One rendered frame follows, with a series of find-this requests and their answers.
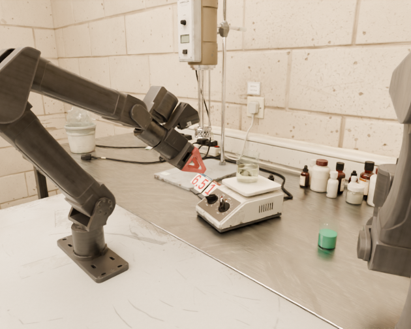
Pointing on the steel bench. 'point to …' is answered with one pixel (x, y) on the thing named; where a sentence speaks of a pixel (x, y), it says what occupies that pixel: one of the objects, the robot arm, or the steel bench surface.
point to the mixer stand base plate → (215, 173)
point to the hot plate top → (265, 185)
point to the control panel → (219, 205)
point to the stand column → (223, 87)
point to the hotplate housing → (246, 209)
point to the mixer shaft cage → (203, 108)
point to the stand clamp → (228, 29)
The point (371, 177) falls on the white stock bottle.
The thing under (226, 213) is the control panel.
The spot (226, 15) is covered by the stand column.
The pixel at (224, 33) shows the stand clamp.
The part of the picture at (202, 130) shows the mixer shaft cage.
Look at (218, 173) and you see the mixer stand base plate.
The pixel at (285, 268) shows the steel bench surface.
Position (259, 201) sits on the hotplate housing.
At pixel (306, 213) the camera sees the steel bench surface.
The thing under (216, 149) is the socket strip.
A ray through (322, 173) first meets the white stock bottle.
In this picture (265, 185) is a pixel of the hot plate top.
